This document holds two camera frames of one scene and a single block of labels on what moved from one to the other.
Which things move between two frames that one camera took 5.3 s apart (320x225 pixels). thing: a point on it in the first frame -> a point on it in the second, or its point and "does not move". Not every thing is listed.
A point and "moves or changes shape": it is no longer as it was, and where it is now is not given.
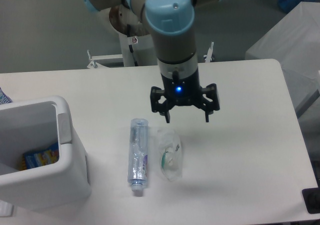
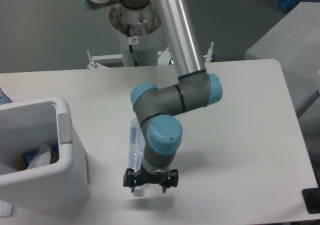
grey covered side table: x=294 y=42 does not move
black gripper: x=183 y=92 -> x=167 y=179
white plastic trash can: x=29 y=124 does not move
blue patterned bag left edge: x=4 y=99 does not move
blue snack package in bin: x=37 y=158 does not move
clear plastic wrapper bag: x=170 y=153 moves or changes shape
